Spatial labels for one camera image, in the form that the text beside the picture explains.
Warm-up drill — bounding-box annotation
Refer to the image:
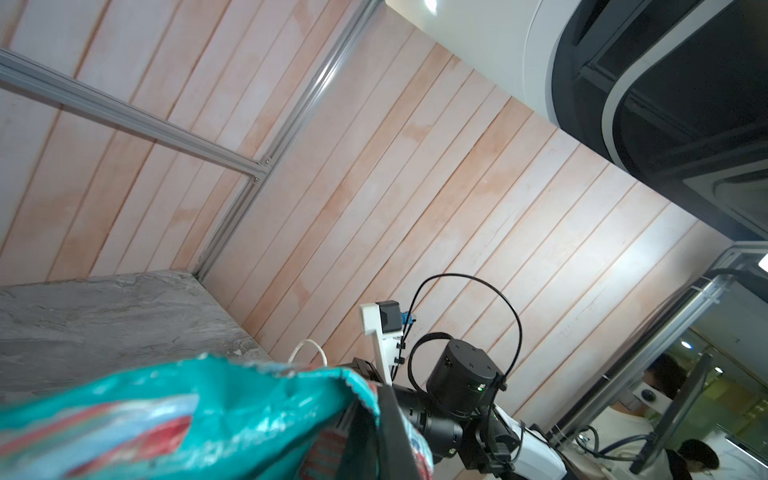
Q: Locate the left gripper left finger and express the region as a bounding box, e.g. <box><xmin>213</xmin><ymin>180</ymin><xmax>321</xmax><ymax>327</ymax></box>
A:
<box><xmin>344</xmin><ymin>402</ymin><xmax>378</xmax><ymax>480</ymax></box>

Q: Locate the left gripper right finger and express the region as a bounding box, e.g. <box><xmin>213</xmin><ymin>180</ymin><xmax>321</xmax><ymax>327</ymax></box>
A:
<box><xmin>377</xmin><ymin>385</ymin><xmax>421</xmax><ymax>480</ymax></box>

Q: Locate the red paper bag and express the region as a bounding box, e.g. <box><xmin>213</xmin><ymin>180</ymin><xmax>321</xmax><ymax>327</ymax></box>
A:
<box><xmin>286</xmin><ymin>338</ymin><xmax>330</xmax><ymax>368</ymax></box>

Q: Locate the teal mint candy bag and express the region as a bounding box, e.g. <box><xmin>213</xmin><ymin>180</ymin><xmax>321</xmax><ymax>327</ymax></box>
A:
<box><xmin>1</xmin><ymin>356</ymin><xmax>434</xmax><ymax>479</ymax></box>

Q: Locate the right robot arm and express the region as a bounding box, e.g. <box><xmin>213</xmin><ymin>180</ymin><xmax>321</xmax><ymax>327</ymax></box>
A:
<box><xmin>394</xmin><ymin>333</ymin><xmax>570</xmax><ymax>479</ymax></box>

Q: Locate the person in background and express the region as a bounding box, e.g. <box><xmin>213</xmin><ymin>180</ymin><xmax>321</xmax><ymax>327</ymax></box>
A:
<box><xmin>572</xmin><ymin>354</ymin><xmax>720</xmax><ymax>479</ymax></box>

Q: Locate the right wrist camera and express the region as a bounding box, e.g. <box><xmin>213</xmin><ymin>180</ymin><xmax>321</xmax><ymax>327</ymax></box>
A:
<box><xmin>359</xmin><ymin>300</ymin><xmax>413</xmax><ymax>385</ymax></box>

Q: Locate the aluminium frame rail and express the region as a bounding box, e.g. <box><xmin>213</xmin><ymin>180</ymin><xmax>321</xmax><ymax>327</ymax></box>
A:
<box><xmin>1</xmin><ymin>1</ymin><xmax>359</xmax><ymax>285</ymax></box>

